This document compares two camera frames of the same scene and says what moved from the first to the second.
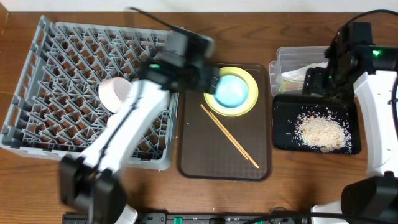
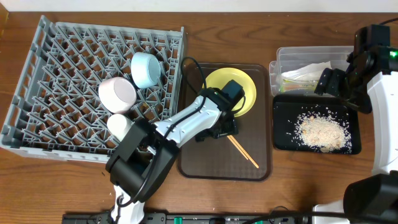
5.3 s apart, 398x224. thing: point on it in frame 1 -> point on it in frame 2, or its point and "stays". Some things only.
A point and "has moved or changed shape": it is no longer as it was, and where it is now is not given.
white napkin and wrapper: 299,73 stays
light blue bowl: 231,91 has moved or changed shape
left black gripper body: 210,79 -> 216,132
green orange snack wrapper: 288,85 stays
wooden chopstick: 234,140 stays
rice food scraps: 324,129 stays
